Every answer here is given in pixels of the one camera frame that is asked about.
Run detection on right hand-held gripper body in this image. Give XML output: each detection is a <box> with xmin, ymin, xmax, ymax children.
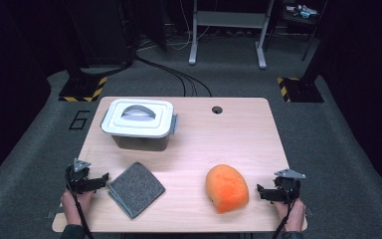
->
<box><xmin>273</xmin><ymin>168</ymin><xmax>306</xmax><ymax>204</ymax></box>

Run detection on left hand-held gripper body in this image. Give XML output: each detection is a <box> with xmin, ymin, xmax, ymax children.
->
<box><xmin>65</xmin><ymin>158</ymin><xmax>94</xmax><ymax>195</ymax></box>

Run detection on grey cloth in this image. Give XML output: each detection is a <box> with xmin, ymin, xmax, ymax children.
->
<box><xmin>106</xmin><ymin>161</ymin><xmax>167</xmax><ymax>220</ymax></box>

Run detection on orange plush toy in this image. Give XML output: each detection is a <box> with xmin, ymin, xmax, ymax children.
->
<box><xmin>205</xmin><ymin>163</ymin><xmax>251</xmax><ymax>214</ymax></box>

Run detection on clear plastic storage box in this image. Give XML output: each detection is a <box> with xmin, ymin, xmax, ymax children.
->
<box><xmin>110</xmin><ymin>132</ymin><xmax>172</xmax><ymax>152</ymax></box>

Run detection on white lid with grey handle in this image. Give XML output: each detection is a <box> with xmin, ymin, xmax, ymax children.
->
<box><xmin>99</xmin><ymin>98</ymin><xmax>179</xmax><ymax>139</ymax></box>

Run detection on person's left hand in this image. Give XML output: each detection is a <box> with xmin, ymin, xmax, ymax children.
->
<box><xmin>61</xmin><ymin>190</ymin><xmax>94</xmax><ymax>226</ymax></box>

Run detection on person's right hand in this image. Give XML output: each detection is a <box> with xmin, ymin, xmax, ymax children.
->
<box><xmin>273</xmin><ymin>198</ymin><xmax>306</xmax><ymax>233</ymax></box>

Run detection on black stand base hazard stripes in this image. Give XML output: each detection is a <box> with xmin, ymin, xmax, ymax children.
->
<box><xmin>58</xmin><ymin>76</ymin><xmax>108</xmax><ymax>103</ymax></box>
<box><xmin>277</xmin><ymin>77</ymin><xmax>325</xmax><ymax>104</ymax></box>

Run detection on dark curtain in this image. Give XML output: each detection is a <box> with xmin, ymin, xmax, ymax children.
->
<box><xmin>0</xmin><ymin>0</ymin><xmax>68</xmax><ymax>190</ymax></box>
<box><xmin>311</xmin><ymin>0</ymin><xmax>382</xmax><ymax>200</ymax></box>

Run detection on black cabinet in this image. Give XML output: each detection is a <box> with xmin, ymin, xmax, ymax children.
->
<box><xmin>64</xmin><ymin>0</ymin><xmax>137</xmax><ymax>68</ymax></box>

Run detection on black shelf stand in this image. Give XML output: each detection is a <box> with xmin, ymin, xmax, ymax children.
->
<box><xmin>278</xmin><ymin>0</ymin><xmax>329</xmax><ymax>63</ymax></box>

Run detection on blue white small clutter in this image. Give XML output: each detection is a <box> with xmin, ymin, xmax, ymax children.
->
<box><xmin>285</xmin><ymin>3</ymin><xmax>319</xmax><ymax>20</ymax></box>

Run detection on right hand-held gripper black cable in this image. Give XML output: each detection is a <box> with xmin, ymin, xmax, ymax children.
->
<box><xmin>272</xmin><ymin>195</ymin><xmax>296</xmax><ymax>239</ymax></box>

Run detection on hand-held gripper black cable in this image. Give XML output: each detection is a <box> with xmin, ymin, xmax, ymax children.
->
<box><xmin>272</xmin><ymin>195</ymin><xmax>296</xmax><ymax>239</ymax></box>
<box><xmin>65</xmin><ymin>172</ymin><xmax>96</xmax><ymax>239</ymax></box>

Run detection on left hand-held gripper black cable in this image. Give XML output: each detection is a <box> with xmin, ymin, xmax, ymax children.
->
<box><xmin>65</xmin><ymin>172</ymin><xmax>96</xmax><ymax>239</ymax></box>

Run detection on black floor cable bundle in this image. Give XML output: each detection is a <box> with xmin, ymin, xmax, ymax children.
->
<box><xmin>134</xmin><ymin>55</ymin><xmax>213</xmax><ymax>98</ymax></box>

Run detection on white metal desk frame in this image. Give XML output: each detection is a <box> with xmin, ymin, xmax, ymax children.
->
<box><xmin>188</xmin><ymin>0</ymin><xmax>276</xmax><ymax>70</ymax></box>

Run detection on white floor cable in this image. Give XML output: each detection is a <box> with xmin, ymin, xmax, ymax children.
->
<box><xmin>138</xmin><ymin>0</ymin><xmax>211</xmax><ymax>52</ymax></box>

